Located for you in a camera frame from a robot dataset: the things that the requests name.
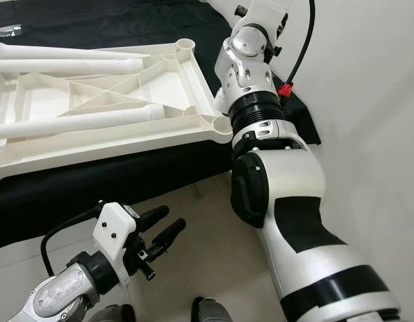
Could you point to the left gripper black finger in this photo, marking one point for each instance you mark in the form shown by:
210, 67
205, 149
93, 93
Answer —
155, 217
170, 235

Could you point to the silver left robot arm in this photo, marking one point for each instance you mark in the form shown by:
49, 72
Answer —
66, 295

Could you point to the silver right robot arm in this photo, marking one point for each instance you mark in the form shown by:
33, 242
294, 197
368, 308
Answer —
287, 188

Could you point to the black table cloth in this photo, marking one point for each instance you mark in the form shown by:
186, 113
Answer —
99, 201

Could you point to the grey left robot foot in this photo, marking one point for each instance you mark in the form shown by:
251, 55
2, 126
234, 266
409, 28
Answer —
116, 315

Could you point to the grey robot foot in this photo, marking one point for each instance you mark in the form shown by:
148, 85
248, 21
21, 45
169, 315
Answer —
213, 312
116, 315

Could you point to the grey right robot foot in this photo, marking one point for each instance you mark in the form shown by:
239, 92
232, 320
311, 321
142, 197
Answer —
213, 312

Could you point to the white plastic table top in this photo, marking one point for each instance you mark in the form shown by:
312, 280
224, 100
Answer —
180, 80

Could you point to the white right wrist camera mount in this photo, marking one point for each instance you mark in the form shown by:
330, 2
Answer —
264, 10

